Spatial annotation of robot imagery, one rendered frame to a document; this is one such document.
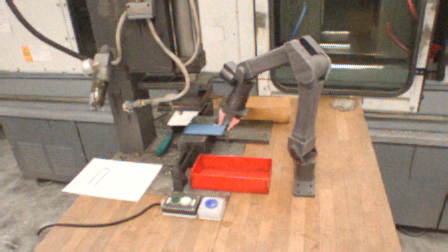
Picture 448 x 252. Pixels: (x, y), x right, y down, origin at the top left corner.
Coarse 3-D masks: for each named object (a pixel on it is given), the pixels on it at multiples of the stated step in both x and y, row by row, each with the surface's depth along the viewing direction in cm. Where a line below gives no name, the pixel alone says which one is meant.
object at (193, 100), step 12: (192, 72) 122; (144, 84) 126; (156, 84) 125; (168, 84) 124; (180, 84) 123; (192, 84) 122; (204, 84) 121; (192, 96) 122; (204, 96) 123; (180, 108) 120; (192, 108) 119
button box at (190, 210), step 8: (168, 200) 106; (192, 200) 105; (200, 200) 107; (168, 208) 103; (176, 208) 103; (184, 208) 102; (192, 208) 102; (136, 216) 104; (184, 216) 103; (192, 216) 103; (56, 224) 103; (64, 224) 103; (72, 224) 102; (80, 224) 102; (88, 224) 102; (96, 224) 102; (104, 224) 102; (112, 224) 102; (40, 232) 107
